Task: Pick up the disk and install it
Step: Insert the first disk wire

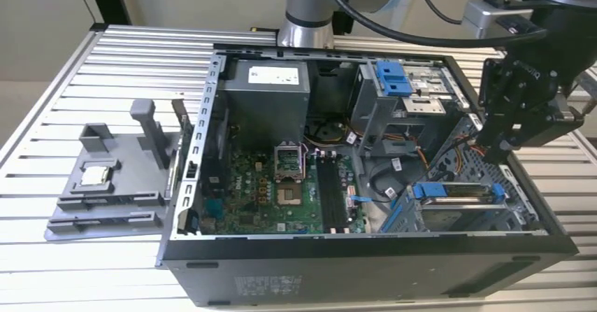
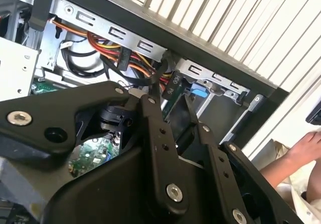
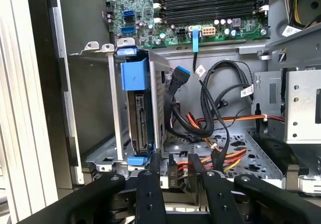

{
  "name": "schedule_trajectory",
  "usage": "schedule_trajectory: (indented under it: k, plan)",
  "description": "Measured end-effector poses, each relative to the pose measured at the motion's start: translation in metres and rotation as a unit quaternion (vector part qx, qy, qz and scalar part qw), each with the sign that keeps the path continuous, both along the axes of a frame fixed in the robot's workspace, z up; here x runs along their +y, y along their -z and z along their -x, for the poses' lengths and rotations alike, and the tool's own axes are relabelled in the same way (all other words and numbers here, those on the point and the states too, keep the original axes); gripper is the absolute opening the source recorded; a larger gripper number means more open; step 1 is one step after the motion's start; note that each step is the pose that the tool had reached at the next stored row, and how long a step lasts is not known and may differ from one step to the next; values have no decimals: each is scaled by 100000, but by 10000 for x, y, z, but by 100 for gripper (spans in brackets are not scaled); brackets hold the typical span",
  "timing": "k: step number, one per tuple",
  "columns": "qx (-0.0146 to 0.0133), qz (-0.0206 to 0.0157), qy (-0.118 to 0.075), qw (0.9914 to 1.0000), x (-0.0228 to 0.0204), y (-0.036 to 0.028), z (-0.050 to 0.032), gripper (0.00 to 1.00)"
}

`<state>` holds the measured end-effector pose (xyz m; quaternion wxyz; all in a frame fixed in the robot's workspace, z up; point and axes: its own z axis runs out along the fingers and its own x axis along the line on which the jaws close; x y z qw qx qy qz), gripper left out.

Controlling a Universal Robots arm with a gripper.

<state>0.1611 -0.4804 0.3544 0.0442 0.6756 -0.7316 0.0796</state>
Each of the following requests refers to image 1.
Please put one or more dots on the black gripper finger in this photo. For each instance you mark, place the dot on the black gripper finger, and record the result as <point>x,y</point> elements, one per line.
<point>495,140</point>
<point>551,130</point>

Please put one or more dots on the hard disk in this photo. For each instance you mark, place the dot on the hard disk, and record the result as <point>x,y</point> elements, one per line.
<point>427,190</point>

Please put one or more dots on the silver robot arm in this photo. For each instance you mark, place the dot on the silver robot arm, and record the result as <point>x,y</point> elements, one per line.
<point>305,7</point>

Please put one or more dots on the metal disk bay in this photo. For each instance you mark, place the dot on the metal disk bay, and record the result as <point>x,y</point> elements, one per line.
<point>467,206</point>

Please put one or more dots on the metal slat side table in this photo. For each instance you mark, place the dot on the metal slat side table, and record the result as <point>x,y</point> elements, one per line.
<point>588,81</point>

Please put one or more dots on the grey metal drive cage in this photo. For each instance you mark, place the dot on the grey metal drive cage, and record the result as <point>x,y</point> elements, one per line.
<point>383,105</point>

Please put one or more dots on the blue drive bay latch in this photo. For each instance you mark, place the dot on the blue drive bay latch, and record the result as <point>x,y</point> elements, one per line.
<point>392,77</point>

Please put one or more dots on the blue plastic strip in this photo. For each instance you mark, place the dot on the blue plastic strip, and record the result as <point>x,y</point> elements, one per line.
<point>393,217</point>

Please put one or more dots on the black RAM slot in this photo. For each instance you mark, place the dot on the black RAM slot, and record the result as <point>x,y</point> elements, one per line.
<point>327,193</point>
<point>340,193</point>

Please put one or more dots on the CPU socket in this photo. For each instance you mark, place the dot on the CPU socket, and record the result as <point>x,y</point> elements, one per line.
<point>290,194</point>

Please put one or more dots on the black PC case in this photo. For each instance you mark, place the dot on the black PC case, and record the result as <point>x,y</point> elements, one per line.
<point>373,277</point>

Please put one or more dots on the grey power supply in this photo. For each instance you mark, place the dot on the grey power supply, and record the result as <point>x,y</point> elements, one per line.
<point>266,109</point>

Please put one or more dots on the green motherboard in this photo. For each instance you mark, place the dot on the green motherboard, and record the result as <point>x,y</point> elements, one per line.
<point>252,207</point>

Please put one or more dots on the black case fan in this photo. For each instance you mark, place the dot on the black case fan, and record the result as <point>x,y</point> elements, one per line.
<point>216,151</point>

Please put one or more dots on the blue expansion slot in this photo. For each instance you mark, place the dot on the blue expansion slot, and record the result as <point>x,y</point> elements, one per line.
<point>212,207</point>

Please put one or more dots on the graphics card green board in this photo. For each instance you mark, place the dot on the graphics card green board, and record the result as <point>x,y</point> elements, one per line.
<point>186,130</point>

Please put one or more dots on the grey parts rack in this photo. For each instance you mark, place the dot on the grey parts rack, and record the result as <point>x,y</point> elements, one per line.
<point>131,186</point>

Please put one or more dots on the silver CPU chip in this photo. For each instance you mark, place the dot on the silver CPU chip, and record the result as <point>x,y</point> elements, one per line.
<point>95,176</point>

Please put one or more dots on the black table corner cap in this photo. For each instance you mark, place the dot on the black table corner cap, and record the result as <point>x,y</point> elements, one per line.
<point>99,27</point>

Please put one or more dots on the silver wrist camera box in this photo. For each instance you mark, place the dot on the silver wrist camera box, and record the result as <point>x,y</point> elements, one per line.
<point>485,20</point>

